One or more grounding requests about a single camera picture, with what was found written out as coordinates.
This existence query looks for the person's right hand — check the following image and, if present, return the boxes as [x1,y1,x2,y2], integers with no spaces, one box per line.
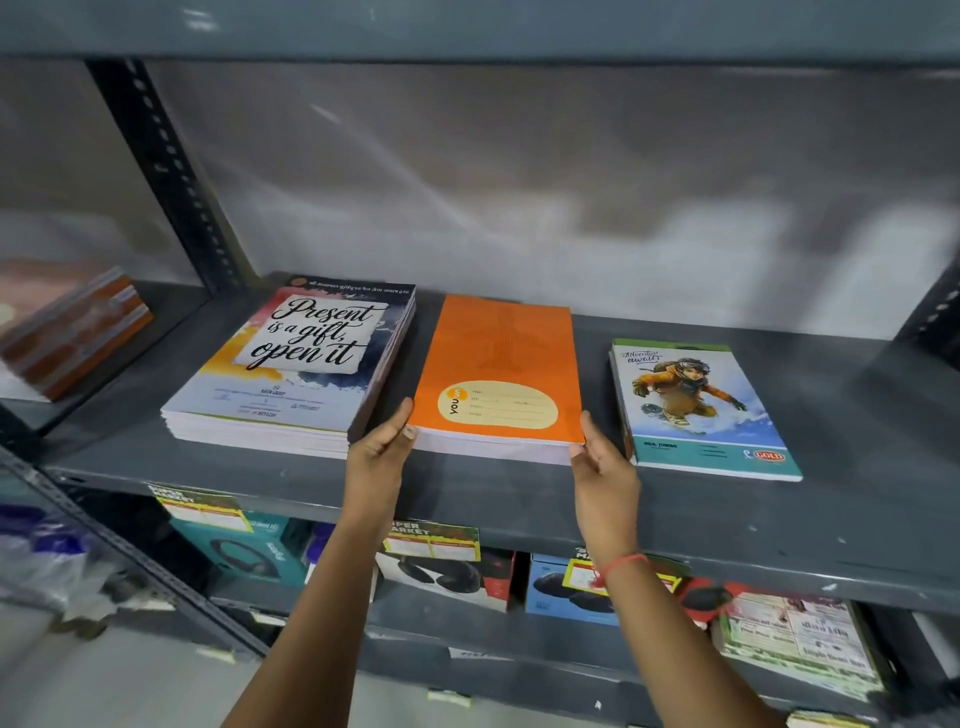
[569,411,644,568]

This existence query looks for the red wrist thread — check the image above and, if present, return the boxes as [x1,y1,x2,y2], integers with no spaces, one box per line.
[590,553,650,590]

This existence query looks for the stack of snowboarder-cover notebooks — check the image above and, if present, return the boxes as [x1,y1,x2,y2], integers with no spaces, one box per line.
[608,338,804,483]

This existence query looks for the purple and white packet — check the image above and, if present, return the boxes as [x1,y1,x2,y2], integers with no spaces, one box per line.
[303,522,336,585]

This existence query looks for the yellow green price label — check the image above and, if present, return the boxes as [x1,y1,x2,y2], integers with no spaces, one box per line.
[147,483,254,534]
[381,519,483,564]
[561,549,685,599]

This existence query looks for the stack of orange striped books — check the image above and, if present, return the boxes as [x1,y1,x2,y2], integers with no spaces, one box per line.
[0,258,156,403]

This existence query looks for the stack of orange notebooks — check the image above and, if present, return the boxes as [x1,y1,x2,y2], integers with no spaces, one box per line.
[408,294,586,468]

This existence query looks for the stack of quote-cover notebooks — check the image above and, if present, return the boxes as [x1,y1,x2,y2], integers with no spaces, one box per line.
[160,274,418,461]

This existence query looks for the teal headphone box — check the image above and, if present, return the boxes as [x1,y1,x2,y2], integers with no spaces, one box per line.
[169,511,310,588]

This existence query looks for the stack of printed leaflets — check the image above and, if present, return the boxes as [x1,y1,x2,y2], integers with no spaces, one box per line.
[711,587,892,700]

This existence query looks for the person's left forearm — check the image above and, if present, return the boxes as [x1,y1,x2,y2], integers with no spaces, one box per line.
[223,516,382,728]

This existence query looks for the person's right forearm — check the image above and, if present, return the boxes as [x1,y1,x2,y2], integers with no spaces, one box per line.
[592,553,785,728]

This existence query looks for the grey metal shelf rack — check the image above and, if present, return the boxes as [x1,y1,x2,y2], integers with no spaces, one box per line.
[0,0,960,728]

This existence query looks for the person's left hand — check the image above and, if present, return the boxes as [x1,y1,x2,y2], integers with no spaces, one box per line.
[337,397,418,528]

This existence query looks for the blue headphone box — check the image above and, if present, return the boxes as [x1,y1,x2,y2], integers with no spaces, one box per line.
[524,554,621,628]

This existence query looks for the clear plastic bags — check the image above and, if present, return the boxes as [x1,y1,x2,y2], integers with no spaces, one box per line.
[0,501,102,618]

